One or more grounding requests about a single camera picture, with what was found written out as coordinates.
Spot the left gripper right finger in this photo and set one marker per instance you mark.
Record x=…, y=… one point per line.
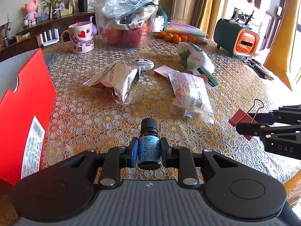
x=186, y=162

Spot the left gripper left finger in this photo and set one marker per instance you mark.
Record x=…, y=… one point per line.
x=88, y=162

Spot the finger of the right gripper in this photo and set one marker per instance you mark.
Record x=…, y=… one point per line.
x=261, y=130
x=283, y=115

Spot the red binder clip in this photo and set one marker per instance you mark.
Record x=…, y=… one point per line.
x=240, y=116

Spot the small dark glass bottle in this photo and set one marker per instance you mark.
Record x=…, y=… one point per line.
x=149, y=151

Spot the clear plastic food packet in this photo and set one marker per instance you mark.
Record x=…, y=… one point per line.
x=191, y=98

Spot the silver foil snack packet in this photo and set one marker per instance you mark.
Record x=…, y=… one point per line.
x=121, y=79

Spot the white rabbit plush toy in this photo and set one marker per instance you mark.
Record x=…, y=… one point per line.
x=144, y=64

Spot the chicken sausage pouch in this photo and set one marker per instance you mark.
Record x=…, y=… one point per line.
x=209, y=80

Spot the pens on table edge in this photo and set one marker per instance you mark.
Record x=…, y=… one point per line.
x=259, y=69

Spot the yellow wooden chair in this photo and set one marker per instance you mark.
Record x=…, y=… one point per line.
x=279, y=57

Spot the lace patterned tablecloth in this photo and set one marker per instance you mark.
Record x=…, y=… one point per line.
x=85, y=118

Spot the green orange tissue box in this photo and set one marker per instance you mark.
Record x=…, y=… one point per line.
x=235, y=38

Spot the pink sticky note pad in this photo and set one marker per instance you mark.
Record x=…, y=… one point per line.
x=163, y=70

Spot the red cardboard box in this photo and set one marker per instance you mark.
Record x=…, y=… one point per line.
x=27, y=98

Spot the grey folded cloth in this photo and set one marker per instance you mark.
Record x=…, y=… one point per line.
x=50, y=59

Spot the pile of small oranges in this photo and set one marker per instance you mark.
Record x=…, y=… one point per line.
x=175, y=38

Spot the stack of colourful folders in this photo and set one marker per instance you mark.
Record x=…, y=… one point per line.
x=187, y=30

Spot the clear tub with apples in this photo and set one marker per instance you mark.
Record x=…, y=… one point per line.
x=132, y=30

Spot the pink strawberry mug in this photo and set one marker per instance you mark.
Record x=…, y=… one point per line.
x=81, y=37

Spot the pink toy backpack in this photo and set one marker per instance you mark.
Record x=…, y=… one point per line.
x=94, y=24

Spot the white wifi router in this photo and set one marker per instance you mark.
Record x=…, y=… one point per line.
x=49, y=37

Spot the wooden tv cabinet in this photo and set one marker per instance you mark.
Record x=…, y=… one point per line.
x=29, y=39

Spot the crumpled clear plastic bag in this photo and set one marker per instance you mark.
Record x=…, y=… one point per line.
x=117, y=8

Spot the black cylindrical speaker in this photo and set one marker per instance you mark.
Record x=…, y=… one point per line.
x=82, y=5

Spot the pink plush doll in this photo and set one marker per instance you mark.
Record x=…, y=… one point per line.
x=31, y=12

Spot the small potted grass plant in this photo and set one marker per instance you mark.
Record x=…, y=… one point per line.
x=54, y=5

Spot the cream photo frame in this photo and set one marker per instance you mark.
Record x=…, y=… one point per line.
x=62, y=8

